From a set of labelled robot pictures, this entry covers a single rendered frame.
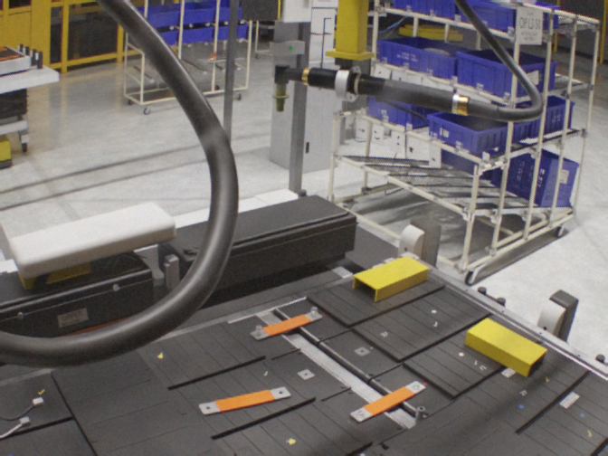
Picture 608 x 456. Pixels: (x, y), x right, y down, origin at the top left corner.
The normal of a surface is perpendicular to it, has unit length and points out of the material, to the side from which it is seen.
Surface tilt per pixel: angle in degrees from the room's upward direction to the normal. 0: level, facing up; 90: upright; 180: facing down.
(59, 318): 90
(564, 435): 0
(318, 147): 90
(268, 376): 0
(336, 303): 0
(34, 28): 90
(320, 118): 90
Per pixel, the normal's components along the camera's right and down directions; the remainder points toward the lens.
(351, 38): -0.44, 0.36
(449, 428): 0.06, -0.90
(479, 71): -0.77, 0.30
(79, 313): 0.61, 0.37
